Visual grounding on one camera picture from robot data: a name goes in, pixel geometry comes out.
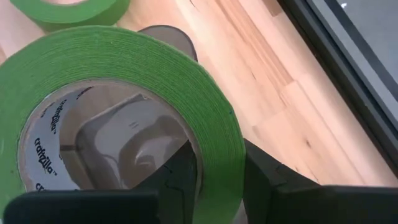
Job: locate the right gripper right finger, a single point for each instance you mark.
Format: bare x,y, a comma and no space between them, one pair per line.
295,205

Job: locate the dark grey square bin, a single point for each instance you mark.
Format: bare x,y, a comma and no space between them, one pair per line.
169,40

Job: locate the green tape roll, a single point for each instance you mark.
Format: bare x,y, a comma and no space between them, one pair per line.
130,59
71,14

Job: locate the black aluminium table frame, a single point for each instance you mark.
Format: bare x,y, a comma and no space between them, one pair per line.
342,71

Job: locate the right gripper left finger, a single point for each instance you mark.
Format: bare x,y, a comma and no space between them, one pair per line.
174,186

